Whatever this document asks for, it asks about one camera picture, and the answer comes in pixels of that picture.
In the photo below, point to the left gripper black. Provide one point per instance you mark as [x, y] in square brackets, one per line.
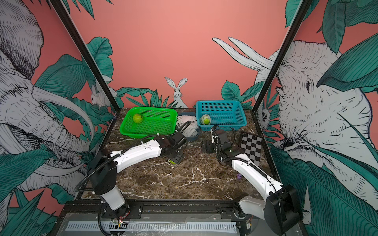
[179, 159]

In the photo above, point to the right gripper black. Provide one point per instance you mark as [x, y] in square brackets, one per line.
[209, 143]

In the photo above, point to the white foam net sleeve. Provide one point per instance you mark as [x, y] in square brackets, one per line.
[205, 116]

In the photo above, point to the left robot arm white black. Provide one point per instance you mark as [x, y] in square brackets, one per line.
[104, 175]

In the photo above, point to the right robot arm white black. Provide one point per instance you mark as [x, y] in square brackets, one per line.
[280, 207]

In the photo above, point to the stack of white foam nets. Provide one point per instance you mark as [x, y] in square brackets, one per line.
[190, 125]

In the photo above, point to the bright green plastic basket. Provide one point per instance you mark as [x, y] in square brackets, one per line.
[156, 121]

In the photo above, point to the teal plastic basket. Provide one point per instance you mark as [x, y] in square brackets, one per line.
[226, 114]

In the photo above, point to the black white checkerboard plate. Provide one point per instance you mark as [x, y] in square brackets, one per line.
[251, 145]

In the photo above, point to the dark blue small bin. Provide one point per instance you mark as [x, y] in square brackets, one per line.
[191, 114]

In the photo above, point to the black front mounting rail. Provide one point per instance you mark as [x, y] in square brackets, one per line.
[227, 209]

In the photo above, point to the white slotted cable duct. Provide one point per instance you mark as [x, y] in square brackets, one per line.
[222, 227]

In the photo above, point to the black right frame post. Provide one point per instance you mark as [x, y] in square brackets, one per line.
[293, 29]

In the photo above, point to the black frame post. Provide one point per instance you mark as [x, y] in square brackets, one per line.
[293, 29]
[63, 14]

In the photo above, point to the black left frame post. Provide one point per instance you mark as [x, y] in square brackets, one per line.
[63, 14]

